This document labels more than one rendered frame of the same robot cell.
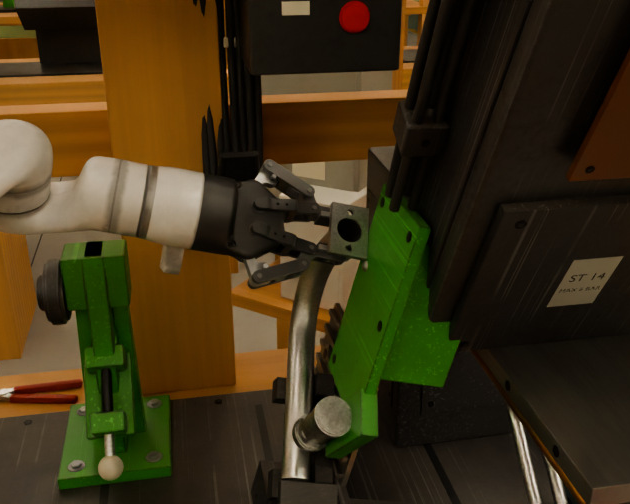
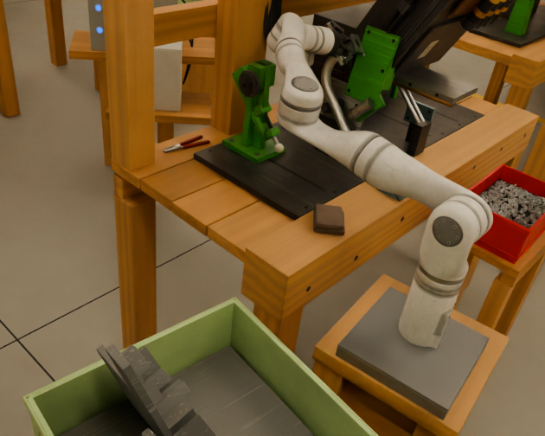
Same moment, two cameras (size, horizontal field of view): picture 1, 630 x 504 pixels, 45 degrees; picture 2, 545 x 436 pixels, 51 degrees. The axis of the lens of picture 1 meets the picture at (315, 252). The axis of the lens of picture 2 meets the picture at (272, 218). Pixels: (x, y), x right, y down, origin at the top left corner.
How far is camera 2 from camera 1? 1.32 m
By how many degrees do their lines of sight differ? 37
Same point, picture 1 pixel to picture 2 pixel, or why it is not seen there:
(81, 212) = (308, 44)
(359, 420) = (380, 101)
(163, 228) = (325, 47)
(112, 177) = (315, 30)
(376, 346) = (382, 77)
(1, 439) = (209, 157)
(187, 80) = not seen: outside the picture
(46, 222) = not seen: hidden behind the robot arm
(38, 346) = not seen: outside the picture
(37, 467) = (238, 160)
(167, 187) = (326, 32)
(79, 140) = (204, 20)
